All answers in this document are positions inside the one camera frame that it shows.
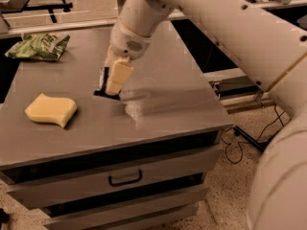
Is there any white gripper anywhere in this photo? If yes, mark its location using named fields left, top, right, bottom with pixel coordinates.
left=104, top=17, right=153, bottom=96

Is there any dark blue rxbar wrapper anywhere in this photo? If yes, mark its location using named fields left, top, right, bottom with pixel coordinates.
left=94, top=67, right=120, bottom=101

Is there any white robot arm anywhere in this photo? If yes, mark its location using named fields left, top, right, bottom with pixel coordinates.
left=100, top=0, right=307, bottom=230

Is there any yellow sponge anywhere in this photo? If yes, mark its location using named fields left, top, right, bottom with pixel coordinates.
left=25, top=93, right=78, bottom=128

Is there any green chip bag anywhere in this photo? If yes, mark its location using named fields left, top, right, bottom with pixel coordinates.
left=5, top=33, right=70, bottom=61

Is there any grey drawer cabinet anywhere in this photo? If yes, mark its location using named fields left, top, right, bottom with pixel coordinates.
left=0, top=22, right=231, bottom=230

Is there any black stand base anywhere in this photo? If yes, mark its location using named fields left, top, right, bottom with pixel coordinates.
left=233, top=126, right=265, bottom=152

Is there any black drawer handle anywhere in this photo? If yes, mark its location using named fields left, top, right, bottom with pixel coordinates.
left=108, top=170, right=143, bottom=187

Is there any grey metal rail frame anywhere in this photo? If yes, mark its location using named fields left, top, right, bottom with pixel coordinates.
left=204, top=68, right=258, bottom=97

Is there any black floor cable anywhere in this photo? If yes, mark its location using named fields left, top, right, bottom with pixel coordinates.
left=221, top=104, right=291, bottom=165

